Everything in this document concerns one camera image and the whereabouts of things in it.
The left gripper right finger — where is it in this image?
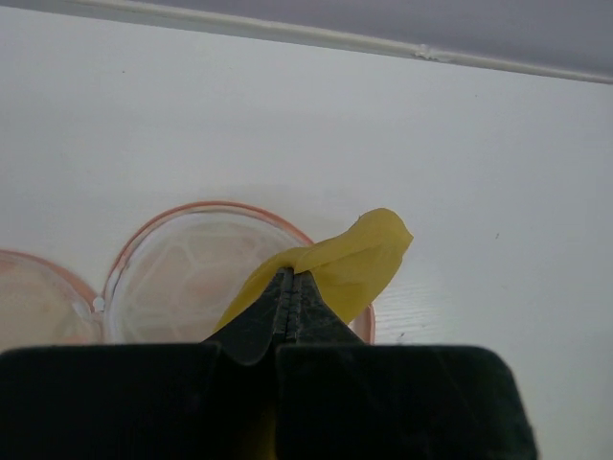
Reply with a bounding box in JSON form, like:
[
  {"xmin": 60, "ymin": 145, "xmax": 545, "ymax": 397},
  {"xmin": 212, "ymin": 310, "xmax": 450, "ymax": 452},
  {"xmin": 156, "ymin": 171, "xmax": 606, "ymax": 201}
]
[{"xmin": 292, "ymin": 272, "xmax": 364, "ymax": 345}]

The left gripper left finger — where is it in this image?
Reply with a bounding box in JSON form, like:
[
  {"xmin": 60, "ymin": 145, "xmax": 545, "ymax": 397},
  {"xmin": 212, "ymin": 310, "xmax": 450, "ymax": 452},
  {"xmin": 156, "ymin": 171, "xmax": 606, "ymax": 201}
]
[{"xmin": 203, "ymin": 268, "xmax": 293, "ymax": 366}]

